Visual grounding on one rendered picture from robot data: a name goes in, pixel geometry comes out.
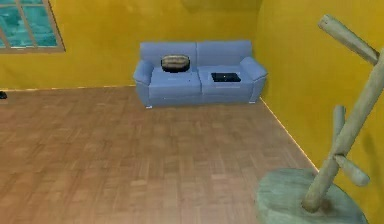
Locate window with grey frame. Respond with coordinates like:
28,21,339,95
0,0,66,55

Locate pale wooden branched stand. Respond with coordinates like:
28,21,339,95
255,13,384,224

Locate striped brown round pillow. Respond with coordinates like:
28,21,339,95
160,54,191,74

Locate black flat laptop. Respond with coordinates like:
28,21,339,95
210,72,242,83

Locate blue two-seat sofa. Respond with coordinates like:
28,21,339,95
132,40,269,109

